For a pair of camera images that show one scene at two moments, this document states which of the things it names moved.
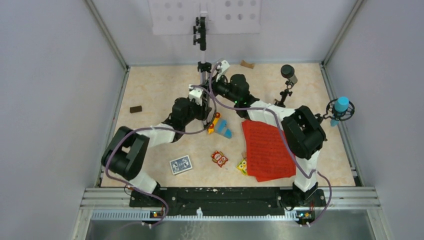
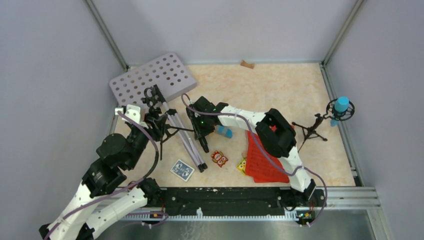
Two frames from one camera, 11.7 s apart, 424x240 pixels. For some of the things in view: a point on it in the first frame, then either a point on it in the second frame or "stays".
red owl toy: x=219 y=158 stays
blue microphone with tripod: x=339 y=109 stays
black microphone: x=287 y=71 to x=156 y=122
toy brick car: x=219 y=126 stays
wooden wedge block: x=246 y=64 stays
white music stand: x=198 y=18 to x=170 y=77
